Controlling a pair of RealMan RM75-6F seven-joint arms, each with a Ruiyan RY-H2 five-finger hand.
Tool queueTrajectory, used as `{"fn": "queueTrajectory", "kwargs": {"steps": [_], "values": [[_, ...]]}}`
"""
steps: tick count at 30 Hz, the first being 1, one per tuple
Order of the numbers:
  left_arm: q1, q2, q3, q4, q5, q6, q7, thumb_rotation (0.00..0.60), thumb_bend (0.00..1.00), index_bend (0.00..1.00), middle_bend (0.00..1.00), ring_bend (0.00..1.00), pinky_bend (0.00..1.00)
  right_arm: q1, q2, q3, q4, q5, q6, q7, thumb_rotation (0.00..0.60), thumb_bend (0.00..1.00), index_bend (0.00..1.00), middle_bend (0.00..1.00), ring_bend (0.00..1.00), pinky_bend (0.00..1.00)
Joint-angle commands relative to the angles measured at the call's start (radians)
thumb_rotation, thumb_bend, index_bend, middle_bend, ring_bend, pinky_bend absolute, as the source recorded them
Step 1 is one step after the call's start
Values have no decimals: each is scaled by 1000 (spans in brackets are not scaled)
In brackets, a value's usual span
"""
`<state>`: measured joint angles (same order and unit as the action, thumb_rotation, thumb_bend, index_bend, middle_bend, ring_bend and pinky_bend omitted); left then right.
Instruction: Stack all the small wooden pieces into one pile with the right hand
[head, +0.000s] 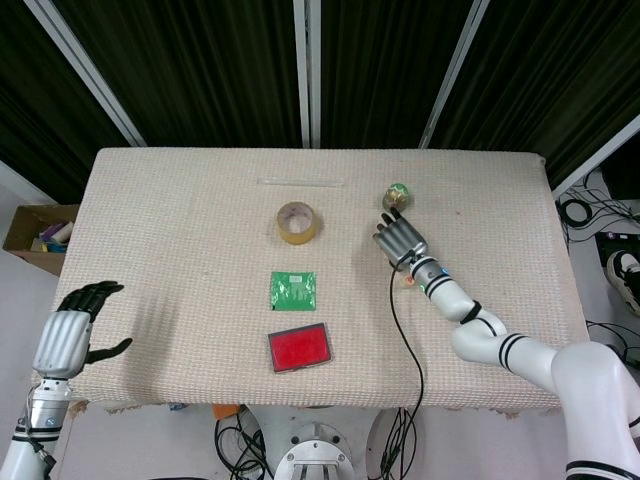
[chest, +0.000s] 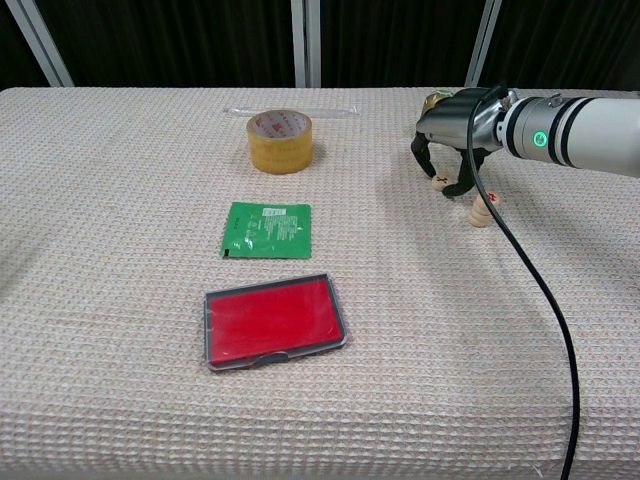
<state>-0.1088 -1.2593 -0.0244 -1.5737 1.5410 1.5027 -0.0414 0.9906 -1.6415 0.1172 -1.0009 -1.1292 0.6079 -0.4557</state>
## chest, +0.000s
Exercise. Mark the black curtain panel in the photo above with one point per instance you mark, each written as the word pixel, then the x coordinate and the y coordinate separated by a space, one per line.
pixel 400 40
pixel 565 40
pixel 175 40
pixel 10 60

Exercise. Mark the beige waffle tablecloth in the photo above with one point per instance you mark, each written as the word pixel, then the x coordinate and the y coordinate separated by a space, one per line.
pixel 100 250

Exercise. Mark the red flat case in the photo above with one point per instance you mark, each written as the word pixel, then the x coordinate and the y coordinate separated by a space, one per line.
pixel 275 325

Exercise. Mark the wooden chess piece red character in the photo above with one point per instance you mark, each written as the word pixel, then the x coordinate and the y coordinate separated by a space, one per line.
pixel 477 215
pixel 494 199

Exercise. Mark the green foil sachet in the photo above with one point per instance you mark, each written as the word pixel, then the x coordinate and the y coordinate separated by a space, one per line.
pixel 270 235

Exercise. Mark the white partition frame post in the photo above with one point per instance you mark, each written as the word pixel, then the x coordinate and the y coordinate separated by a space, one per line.
pixel 42 50
pixel 298 45
pixel 483 45

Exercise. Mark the yellow packing tape roll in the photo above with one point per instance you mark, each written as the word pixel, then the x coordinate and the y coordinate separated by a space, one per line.
pixel 280 155

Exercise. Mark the gold foil wrapped candy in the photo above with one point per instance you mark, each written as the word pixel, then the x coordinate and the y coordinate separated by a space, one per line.
pixel 440 92

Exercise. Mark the clear plastic tube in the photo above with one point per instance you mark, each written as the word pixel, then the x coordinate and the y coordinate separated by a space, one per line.
pixel 340 111

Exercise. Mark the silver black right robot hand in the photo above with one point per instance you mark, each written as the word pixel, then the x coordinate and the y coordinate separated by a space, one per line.
pixel 450 122

